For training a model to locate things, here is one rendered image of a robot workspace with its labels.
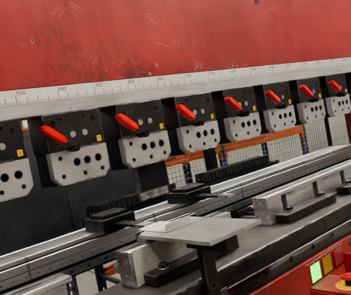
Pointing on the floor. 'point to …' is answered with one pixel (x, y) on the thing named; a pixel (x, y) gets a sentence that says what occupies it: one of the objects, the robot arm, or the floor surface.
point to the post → (210, 158)
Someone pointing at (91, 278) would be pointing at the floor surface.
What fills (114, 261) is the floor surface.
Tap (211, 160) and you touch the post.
